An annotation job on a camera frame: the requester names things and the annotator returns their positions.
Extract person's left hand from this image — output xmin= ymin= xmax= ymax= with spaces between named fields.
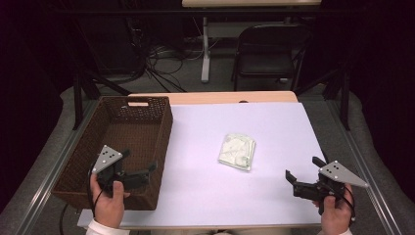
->
xmin=89 ymin=173 xmax=131 ymax=229

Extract white desk with leg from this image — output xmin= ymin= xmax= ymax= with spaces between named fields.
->
xmin=181 ymin=0 xmax=323 ymax=84

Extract black cable under table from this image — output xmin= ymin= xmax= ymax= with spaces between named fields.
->
xmin=58 ymin=203 xmax=71 ymax=235

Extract pale green cloth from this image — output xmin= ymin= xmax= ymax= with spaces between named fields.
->
xmin=217 ymin=132 xmax=256 ymax=172

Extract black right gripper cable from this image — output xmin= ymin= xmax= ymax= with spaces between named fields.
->
xmin=326 ymin=182 xmax=357 ymax=227

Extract black folding chair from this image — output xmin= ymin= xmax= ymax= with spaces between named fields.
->
xmin=230 ymin=23 xmax=311 ymax=93

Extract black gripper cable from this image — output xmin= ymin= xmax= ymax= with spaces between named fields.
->
xmin=86 ymin=162 xmax=106 ymax=218
xmin=326 ymin=182 xmax=357 ymax=227

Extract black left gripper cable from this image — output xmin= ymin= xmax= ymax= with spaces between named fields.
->
xmin=86 ymin=162 xmax=106 ymax=218

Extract bundle of black floor cables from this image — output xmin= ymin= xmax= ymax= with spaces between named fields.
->
xmin=128 ymin=18 xmax=188 ymax=94

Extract brown wicker basket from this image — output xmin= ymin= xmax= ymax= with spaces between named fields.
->
xmin=51 ymin=95 xmax=174 ymax=212

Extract aluminium rail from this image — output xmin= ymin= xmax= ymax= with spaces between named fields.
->
xmin=325 ymin=99 xmax=403 ymax=235
xmin=12 ymin=99 xmax=100 ymax=235

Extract white table mat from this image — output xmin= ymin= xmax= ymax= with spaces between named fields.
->
xmin=76 ymin=101 xmax=350 ymax=230

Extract person's right hand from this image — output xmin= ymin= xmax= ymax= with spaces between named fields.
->
xmin=311 ymin=183 xmax=355 ymax=235

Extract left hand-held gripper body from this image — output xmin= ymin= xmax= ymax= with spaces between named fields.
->
xmin=92 ymin=145 xmax=152 ymax=197

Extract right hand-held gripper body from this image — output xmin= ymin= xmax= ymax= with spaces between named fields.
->
xmin=293 ymin=160 xmax=369 ymax=216

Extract black metal stand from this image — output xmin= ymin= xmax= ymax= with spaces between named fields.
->
xmin=71 ymin=69 xmax=132 ymax=131
xmin=293 ymin=64 xmax=352 ymax=132

